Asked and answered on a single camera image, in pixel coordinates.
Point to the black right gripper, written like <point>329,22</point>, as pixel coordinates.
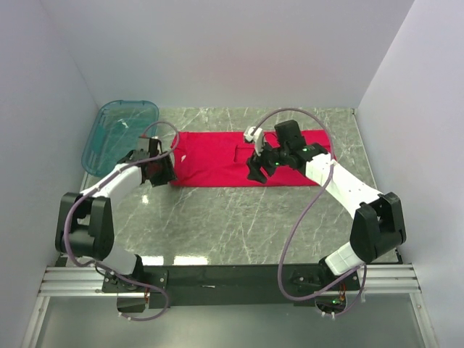
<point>254,163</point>

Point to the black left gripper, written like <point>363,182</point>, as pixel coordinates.
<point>169,174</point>

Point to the teal transparent plastic bin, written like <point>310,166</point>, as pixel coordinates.
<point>115,132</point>

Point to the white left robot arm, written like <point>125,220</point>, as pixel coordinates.
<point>85,225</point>

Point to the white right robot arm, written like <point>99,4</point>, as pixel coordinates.
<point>377,219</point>

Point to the black base beam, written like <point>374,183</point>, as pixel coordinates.
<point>202,285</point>

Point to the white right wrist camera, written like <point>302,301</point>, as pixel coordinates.
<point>255,135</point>

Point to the aluminium frame rail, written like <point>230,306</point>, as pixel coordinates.
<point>72,282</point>

